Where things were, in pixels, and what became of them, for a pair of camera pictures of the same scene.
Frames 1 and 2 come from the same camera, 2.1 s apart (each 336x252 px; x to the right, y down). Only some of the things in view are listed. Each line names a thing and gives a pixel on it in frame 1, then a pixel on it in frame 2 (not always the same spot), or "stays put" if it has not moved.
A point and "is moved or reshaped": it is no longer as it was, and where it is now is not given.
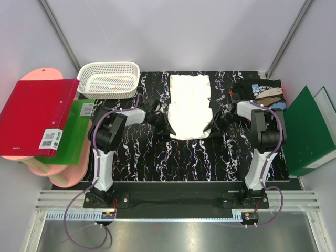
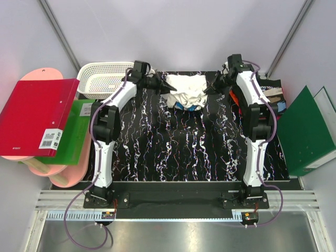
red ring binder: x=32 y=122 stays put
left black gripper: x=168 y=130 to x=164 y=87
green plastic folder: x=74 y=136 stays put
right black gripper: x=211 y=122 to x=212 y=86
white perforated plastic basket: x=108 y=80 stays put
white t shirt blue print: x=189 y=112 is moved or reshaped
